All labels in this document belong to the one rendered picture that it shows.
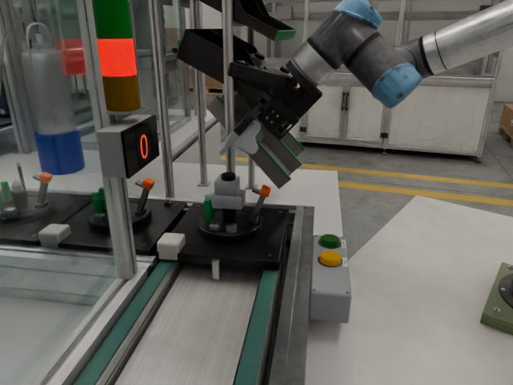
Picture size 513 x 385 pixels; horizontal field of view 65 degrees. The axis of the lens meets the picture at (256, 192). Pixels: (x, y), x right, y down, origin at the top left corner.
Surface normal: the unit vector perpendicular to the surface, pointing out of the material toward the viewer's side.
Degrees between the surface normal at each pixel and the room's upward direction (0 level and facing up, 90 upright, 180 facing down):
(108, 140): 90
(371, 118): 90
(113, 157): 90
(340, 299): 90
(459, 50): 109
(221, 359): 0
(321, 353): 0
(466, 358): 0
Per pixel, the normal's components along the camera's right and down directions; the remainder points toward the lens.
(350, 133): -0.30, 0.36
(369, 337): 0.00, -0.93
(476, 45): -0.36, 0.65
